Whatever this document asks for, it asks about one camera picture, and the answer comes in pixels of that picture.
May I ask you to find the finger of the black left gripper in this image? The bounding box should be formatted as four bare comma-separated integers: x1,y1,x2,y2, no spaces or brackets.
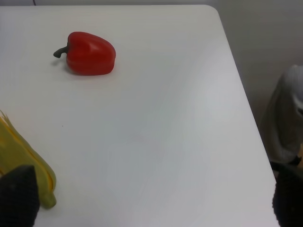
0,165,40,227

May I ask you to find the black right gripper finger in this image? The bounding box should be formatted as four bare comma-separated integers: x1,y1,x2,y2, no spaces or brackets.
272,165,303,227

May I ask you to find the yellow corn with green husk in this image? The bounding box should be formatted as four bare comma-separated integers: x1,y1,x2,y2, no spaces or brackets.
0,112,56,209

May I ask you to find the grey cloth bundle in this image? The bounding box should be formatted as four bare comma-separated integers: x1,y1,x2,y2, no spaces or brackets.
259,65,303,163

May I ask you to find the red bell pepper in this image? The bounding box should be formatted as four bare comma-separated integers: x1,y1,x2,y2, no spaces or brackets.
53,32,116,76

